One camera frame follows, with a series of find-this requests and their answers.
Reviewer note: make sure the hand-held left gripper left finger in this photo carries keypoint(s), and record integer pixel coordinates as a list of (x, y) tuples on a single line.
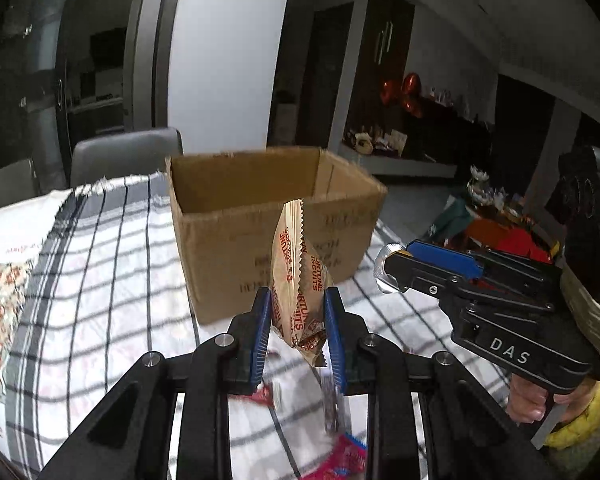
[(260, 336)]

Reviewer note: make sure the kitchen counter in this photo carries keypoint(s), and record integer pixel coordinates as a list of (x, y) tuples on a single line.
[(97, 117)]

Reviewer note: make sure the small grey chair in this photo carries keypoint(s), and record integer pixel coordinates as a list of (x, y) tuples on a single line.
[(7, 185)]

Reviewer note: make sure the grey refrigerator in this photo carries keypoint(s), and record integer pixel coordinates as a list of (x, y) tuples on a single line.
[(147, 50)]

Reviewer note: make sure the green cloth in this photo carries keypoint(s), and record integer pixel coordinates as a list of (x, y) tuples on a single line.
[(452, 222)]

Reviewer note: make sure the white decorative bowl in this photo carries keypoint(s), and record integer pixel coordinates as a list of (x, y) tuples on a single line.
[(478, 185)]

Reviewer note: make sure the dark sideboard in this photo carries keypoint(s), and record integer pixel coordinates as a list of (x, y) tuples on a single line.
[(455, 130)]

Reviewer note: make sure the brown cardboard box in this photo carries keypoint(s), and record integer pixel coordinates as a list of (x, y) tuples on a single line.
[(225, 240)]

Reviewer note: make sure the pink red snack packet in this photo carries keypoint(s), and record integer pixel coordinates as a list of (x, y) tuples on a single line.
[(342, 460)]

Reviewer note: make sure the red balloon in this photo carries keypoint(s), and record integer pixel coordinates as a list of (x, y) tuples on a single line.
[(414, 107), (391, 91), (412, 85)]

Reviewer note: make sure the dark wooden cabinet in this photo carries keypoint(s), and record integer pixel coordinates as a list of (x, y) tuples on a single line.
[(382, 50)]

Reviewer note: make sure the black checked white cloth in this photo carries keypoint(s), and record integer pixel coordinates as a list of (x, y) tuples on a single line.
[(115, 280)]

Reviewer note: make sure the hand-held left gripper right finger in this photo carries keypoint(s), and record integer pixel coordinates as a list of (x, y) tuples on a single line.
[(334, 340)]

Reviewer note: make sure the red cloth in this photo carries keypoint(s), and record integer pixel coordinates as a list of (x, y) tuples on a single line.
[(520, 242)]

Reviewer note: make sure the white low console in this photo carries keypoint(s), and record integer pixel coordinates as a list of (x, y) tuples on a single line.
[(410, 165)]

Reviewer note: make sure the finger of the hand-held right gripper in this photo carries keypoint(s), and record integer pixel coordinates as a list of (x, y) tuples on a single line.
[(410, 272), (445, 260)]

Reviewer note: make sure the large grey chair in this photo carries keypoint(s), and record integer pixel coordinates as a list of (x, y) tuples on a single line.
[(125, 155)]

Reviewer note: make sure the patterned tablecloth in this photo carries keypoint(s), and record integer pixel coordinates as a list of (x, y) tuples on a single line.
[(10, 260)]

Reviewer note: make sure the woven basket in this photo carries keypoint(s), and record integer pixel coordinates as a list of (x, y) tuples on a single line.
[(365, 144)]

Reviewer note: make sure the person's right hand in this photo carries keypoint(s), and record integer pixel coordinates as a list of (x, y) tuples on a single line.
[(526, 402)]

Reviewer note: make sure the dark door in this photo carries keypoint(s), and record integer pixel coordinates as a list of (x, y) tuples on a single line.
[(325, 70)]

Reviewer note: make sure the small red wrapper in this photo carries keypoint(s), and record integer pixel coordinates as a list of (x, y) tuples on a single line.
[(264, 396)]

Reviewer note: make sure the glass door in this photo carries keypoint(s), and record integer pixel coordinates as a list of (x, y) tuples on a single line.
[(25, 70)]

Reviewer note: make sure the beige biscuit packet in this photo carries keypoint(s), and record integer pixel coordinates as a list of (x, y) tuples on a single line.
[(297, 270)]

